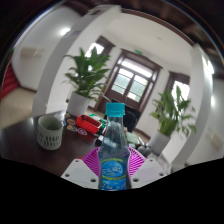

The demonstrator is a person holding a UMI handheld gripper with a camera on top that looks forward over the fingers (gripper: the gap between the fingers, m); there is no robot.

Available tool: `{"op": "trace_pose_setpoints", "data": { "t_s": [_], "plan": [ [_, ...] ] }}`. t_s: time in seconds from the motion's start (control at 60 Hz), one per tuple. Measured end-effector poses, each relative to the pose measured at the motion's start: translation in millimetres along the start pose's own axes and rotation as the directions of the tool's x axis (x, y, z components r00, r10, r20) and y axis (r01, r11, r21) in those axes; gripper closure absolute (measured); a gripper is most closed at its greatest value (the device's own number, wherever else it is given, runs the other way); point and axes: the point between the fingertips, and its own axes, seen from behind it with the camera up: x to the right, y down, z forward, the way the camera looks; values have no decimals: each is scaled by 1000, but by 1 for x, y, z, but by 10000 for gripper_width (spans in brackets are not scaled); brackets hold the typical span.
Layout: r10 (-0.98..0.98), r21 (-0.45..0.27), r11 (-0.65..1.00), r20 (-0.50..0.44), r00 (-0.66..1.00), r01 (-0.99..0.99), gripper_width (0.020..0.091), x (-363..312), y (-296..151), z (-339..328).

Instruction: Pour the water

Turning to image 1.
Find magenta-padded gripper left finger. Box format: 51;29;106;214
60;147;101;190

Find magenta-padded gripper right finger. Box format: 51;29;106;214
128;147;167;190

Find clear bottle with teal cap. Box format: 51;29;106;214
98;102;132;191

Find grey round headphones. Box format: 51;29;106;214
138;144;153;158

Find green flat packet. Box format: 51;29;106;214
124;131;139;146

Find red plastic box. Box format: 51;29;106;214
75;114;103;135

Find grey patterned ceramic cup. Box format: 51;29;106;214
36;114;64;151

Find black chair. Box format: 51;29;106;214
111;99;138;133

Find leafy plant in white pot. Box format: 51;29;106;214
62;46;111;118
148;85;198;156

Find dark wooden double door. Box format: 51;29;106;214
101;49;163;111

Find dark framed window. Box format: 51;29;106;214
164;71;191;101
84;35;116;59

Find white wall radiator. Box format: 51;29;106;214
19;46;44;58

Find glowing wall lamp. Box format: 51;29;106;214
59;27;72;37

